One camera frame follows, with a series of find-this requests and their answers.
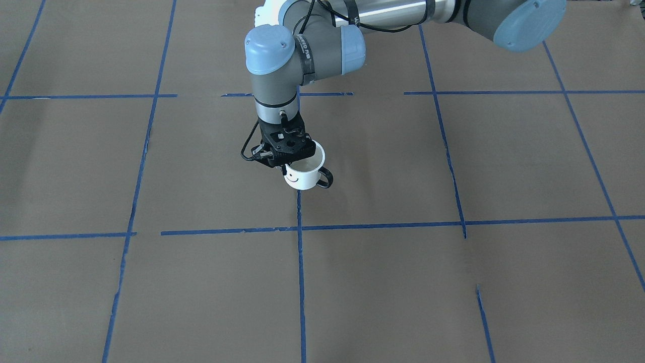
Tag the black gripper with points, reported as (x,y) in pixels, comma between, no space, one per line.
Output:
(265,156)

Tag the white smiley face mug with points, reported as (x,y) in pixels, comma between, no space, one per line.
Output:
(310,172)

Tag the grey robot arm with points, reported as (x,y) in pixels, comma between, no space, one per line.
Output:
(296,43)

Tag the brown paper table cover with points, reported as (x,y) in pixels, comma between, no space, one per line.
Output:
(488,205)

